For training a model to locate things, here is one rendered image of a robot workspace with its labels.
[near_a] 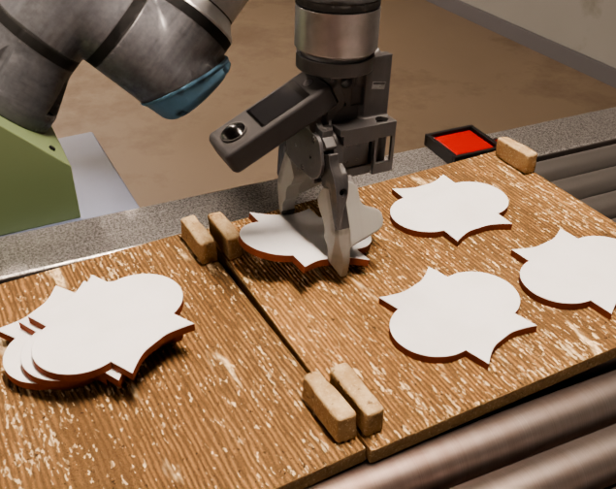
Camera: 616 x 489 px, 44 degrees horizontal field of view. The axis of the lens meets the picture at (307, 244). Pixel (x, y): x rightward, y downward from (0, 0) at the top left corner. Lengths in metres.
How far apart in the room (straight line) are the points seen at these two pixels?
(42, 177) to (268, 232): 0.33
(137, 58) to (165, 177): 1.95
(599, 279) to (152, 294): 0.43
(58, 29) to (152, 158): 2.10
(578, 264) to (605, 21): 3.17
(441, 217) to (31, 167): 0.49
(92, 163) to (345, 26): 0.58
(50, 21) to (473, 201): 0.53
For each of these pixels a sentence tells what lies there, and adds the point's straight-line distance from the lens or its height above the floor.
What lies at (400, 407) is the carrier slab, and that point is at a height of 0.94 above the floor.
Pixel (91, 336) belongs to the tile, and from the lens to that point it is 0.67.
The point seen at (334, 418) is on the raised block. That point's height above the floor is 0.96.
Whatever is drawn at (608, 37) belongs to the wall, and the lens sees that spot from 3.93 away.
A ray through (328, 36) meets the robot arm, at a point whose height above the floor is 1.17.
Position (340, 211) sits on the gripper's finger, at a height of 1.02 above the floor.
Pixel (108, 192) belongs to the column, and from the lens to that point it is 1.07.
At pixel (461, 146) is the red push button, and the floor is 0.93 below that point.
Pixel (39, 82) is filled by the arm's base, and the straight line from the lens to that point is 0.99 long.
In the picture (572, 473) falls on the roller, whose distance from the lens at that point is 0.64.
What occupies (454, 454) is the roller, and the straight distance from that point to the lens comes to 0.63.
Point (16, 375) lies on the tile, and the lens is 0.67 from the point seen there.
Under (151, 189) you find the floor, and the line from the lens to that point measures 2.84.
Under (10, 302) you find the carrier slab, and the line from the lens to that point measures 0.78.
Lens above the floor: 1.39
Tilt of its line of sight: 34 degrees down
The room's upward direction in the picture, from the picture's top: straight up
